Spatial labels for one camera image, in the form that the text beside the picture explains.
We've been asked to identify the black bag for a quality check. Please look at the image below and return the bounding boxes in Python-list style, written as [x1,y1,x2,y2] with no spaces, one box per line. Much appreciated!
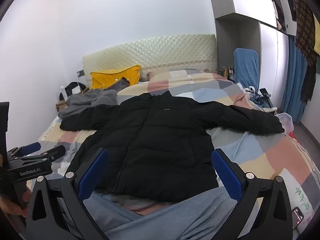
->
[59,82,87,100]

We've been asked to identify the black cables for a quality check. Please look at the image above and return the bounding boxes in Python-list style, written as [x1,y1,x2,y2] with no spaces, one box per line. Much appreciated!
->
[244,86,263,100]

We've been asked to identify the cardboard box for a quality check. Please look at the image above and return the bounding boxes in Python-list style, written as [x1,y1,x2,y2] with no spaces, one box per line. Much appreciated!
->
[55,99,69,112]

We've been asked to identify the cream quilted headboard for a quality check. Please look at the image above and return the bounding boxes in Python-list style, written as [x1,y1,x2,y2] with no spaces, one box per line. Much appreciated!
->
[82,34,218,83]

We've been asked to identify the person's legs in blue pants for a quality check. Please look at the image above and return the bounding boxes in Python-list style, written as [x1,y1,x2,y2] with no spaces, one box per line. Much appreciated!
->
[82,186,240,240]

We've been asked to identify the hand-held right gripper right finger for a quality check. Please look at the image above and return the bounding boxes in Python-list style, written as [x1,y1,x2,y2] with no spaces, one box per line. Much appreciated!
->
[211,148,293,240]

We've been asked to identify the white side table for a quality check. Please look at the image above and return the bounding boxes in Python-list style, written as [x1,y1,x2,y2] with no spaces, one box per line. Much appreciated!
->
[260,106,278,115]

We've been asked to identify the blue cloth covered chair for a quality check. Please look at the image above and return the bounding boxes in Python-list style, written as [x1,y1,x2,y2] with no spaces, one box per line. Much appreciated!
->
[234,47,260,90]

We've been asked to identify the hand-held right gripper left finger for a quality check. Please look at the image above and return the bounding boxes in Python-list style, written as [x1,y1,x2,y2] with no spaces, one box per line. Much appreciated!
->
[25,147,109,240]

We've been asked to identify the white plastic bag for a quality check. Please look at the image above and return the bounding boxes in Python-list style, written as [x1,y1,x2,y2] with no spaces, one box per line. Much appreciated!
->
[275,112,295,138]

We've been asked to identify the person's left hand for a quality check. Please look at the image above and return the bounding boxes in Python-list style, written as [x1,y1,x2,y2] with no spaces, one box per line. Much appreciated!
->
[0,187,33,218]

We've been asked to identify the blue curtain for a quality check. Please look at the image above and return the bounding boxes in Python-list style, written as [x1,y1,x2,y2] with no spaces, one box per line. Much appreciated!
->
[281,35,309,123]

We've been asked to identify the pastel checkered blanket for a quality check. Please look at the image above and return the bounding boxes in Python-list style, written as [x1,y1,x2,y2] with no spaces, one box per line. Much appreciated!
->
[37,69,320,240]

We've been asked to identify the yellow pillow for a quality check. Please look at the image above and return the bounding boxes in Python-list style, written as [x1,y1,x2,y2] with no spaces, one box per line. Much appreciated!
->
[90,65,142,90]

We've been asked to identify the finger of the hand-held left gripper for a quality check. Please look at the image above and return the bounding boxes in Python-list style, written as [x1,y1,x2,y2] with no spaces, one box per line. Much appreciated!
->
[15,145,66,167]
[7,142,42,158]

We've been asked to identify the grey white wardrobe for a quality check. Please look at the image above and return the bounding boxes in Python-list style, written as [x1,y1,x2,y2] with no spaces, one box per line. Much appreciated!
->
[205,0,290,110]

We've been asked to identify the black puffer jacket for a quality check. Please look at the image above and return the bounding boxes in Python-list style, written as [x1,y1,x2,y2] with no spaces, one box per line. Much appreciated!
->
[60,91,285,203]

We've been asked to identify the brown patterned scarf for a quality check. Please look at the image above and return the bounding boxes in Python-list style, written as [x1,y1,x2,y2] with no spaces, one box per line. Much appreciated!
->
[291,0,318,104]

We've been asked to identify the brown plush toy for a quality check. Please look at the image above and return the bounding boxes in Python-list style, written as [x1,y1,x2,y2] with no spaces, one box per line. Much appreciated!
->
[140,71,156,82]

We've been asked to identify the grey hoodie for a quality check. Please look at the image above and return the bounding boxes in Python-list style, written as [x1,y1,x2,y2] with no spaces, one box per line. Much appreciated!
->
[58,89,118,119]

